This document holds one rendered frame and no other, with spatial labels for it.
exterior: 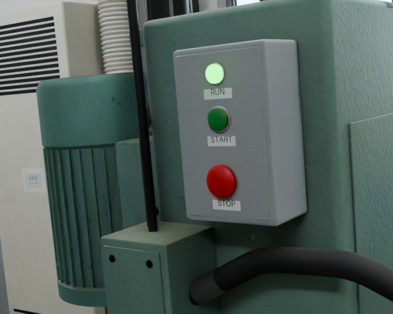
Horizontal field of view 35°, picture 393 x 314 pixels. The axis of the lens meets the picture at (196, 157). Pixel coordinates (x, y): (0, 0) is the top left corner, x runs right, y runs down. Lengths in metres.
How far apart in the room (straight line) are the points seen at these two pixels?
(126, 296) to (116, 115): 0.26
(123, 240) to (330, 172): 0.21
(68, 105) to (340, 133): 0.38
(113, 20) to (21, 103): 0.52
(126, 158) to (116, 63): 1.63
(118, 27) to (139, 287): 1.83
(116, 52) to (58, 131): 1.58
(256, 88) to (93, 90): 0.32
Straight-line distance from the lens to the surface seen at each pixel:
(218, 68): 0.54
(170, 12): 0.77
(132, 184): 0.76
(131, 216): 0.78
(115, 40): 2.38
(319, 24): 0.56
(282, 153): 0.54
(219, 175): 0.54
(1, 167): 2.73
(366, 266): 0.53
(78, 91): 0.80
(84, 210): 0.82
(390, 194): 0.69
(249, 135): 0.53
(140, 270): 0.61
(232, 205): 0.55
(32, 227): 2.65
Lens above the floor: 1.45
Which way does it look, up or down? 7 degrees down
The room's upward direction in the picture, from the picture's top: 5 degrees counter-clockwise
